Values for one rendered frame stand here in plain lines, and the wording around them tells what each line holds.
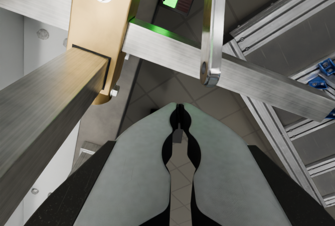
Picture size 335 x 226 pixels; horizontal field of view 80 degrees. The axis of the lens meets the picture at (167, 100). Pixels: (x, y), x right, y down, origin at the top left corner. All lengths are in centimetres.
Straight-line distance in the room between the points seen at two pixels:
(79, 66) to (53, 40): 30
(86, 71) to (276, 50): 83
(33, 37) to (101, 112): 21
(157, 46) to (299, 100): 17
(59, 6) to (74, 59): 6
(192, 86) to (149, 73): 25
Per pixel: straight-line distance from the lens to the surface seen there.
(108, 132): 44
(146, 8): 33
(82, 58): 20
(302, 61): 100
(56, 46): 48
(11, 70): 51
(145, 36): 21
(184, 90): 115
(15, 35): 49
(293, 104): 27
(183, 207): 192
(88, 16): 21
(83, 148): 46
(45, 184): 79
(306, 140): 126
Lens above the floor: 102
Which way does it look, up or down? 60 degrees down
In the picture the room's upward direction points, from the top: 175 degrees counter-clockwise
